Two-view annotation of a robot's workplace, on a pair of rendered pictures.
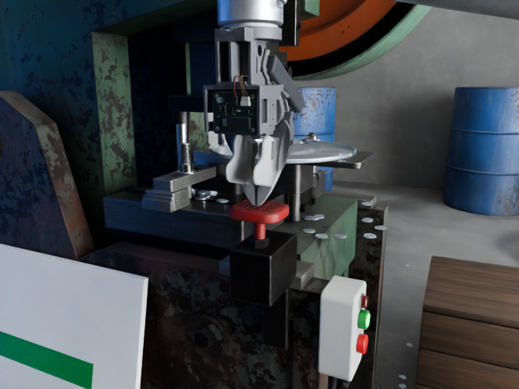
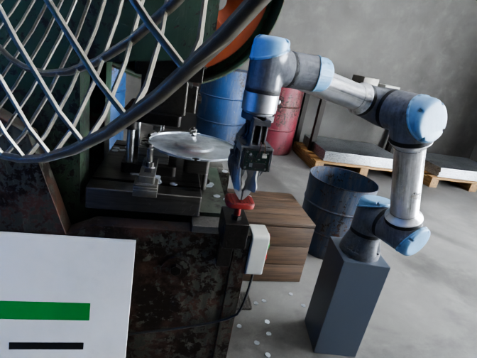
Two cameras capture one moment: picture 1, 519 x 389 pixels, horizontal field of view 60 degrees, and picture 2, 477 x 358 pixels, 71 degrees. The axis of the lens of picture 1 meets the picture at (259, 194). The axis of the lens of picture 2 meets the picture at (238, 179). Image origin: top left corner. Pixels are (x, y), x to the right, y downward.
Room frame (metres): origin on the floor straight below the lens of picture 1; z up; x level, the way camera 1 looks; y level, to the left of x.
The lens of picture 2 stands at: (-0.02, 0.47, 1.09)
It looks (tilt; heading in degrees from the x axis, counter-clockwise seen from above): 21 degrees down; 322
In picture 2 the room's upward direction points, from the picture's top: 10 degrees clockwise
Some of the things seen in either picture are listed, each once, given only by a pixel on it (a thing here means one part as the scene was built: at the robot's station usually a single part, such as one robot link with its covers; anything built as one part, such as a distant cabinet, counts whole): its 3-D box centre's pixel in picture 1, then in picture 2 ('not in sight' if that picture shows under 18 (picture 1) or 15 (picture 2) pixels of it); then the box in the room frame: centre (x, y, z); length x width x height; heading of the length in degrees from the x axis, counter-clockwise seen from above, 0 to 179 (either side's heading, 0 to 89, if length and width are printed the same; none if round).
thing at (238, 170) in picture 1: (239, 171); (238, 183); (0.55, 0.02, 0.81); 0.06 x 0.03 x 0.09; 155
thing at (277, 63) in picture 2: not in sight; (268, 65); (0.55, 0.01, 1.07); 0.09 x 0.08 x 0.11; 81
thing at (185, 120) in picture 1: (225, 108); (155, 116); (0.97, 0.07, 0.86); 0.20 x 0.16 x 0.05; 155
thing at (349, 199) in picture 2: not in sight; (333, 212); (1.14, -1.24, 0.24); 0.42 x 0.42 x 0.48
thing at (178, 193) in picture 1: (183, 171); (148, 167); (0.81, 0.14, 0.76); 0.17 x 0.06 x 0.10; 155
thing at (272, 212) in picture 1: (259, 232); (237, 212); (0.57, 0.00, 0.72); 0.07 x 0.06 x 0.08; 65
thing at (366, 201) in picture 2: not in sight; (373, 214); (0.58, -0.64, 0.62); 0.13 x 0.12 x 0.14; 171
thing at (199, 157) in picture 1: (230, 157); (155, 148); (0.96, 0.06, 0.76); 0.15 x 0.09 x 0.05; 155
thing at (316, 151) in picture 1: (283, 149); (194, 145); (0.91, -0.05, 0.78); 0.29 x 0.29 x 0.01
